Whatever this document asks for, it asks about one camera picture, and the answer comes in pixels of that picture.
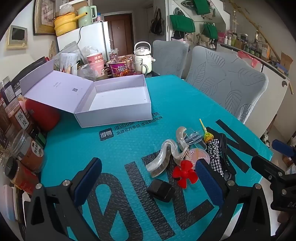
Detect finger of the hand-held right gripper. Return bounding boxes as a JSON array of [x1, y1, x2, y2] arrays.
[[251, 156, 296, 200], [272, 139, 296, 163]]

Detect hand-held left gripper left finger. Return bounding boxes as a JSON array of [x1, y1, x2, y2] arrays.
[[24, 157, 102, 241]]

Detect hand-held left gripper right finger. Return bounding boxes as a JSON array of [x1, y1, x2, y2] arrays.
[[195, 159, 293, 241]]

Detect round pink blush compact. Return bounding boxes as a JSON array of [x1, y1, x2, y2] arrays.
[[186, 148, 211, 166]]

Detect clear plastic clip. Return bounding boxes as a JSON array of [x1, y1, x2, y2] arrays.
[[185, 127, 207, 151]]

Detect black plastic ring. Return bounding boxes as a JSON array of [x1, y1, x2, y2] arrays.
[[147, 178, 176, 204]]

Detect wavy clear hair clip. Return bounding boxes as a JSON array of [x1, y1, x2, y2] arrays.
[[146, 139, 185, 178]]

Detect beige clear hair claw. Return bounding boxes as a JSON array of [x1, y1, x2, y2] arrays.
[[175, 126, 192, 160]]

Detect white gift box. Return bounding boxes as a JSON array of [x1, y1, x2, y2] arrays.
[[19, 58, 152, 128]]

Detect yellow stick lollipop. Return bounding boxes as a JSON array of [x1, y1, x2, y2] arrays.
[[199, 119, 214, 143]]

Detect cluster of glass spice jars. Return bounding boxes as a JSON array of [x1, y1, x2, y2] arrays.
[[0, 79, 47, 195]]

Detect red canister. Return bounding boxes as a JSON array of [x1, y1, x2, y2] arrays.
[[25, 98, 61, 132]]

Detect brown cardboard box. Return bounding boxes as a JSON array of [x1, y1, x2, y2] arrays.
[[276, 52, 294, 75]]

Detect grey leaf pattern chair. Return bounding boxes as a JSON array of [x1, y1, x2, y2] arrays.
[[152, 40, 189, 79], [185, 46, 269, 124]]

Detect teal bubble mat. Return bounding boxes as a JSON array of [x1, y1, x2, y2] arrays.
[[40, 75, 274, 241]]

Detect row of bottles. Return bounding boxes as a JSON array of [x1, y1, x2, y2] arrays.
[[217, 30, 271, 58]]

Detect pink paper cup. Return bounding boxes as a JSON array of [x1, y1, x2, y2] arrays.
[[86, 53, 104, 64], [89, 61, 107, 78]]

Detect purple instant noodle bowl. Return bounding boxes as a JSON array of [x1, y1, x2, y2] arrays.
[[107, 59, 130, 78]]

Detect white printed paper packet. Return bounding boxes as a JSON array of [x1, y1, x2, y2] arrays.
[[60, 53, 79, 75]]

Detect dark cardboard box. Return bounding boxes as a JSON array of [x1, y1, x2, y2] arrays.
[[10, 57, 50, 93]]

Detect glass mug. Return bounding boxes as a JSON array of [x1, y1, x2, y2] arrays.
[[126, 58, 148, 76]]

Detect clear plastic bags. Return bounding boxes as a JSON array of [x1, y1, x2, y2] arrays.
[[58, 42, 102, 79]]

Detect white electric kettle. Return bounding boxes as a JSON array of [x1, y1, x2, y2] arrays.
[[134, 41, 156, 75]]

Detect woven straw fan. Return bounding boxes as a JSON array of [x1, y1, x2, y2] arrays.
[[50, 40, 59, 59]]

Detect green tote bag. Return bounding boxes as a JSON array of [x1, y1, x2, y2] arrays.
[[202, 23, 219, 39], [170, 14, 196, 33], [193, 0, 211, 15]]

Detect white fridge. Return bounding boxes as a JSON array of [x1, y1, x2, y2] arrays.
[[57, 21, 111, 62]]

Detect brown door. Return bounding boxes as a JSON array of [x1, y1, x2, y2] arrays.
[[104, 13, 134, 55]]

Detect yellow pot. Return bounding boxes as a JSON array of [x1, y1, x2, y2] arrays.
[[54, 13, 85, 36]]

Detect light green kettle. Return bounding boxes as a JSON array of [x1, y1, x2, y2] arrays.
[[77, 5, 97, 28]]

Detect dark hanging bag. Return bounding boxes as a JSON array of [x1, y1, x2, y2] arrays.
[[150, 8, 165, 36]]

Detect framed picture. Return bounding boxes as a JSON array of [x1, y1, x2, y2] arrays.
[[32, 0, 61, 36]]

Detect red plastic propeller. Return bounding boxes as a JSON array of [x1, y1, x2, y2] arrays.
[[172, 160, 199, 189]]

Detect black power cable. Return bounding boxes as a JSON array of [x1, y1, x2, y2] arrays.
[[76, 25, 85, 50]]

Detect beige wall panel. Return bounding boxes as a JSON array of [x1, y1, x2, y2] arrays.
[[6, 25, 28, 49]]

